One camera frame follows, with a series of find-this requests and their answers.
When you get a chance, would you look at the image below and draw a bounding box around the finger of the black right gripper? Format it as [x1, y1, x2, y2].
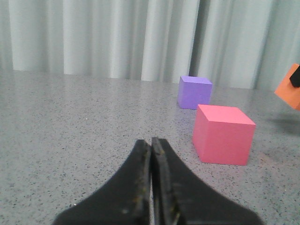
[290, 69, 300, 88]

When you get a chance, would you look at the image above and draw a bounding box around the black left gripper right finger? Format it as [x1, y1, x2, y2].
[151, 137, 263, 225]

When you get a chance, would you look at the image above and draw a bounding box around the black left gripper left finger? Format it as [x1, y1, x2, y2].
[54, 140, 151, 225]

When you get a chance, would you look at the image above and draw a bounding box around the orange foam cube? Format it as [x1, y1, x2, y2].
[274, 63, 300, 111]

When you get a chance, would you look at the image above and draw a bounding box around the pale green curtain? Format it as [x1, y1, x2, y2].
[0, 0, 300, 90]

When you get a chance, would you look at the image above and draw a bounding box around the pink foam cube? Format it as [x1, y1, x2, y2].
[192, 105, 256, 165]

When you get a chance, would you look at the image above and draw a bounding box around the purple foam cube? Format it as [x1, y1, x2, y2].
[178, 76, 213, 109]

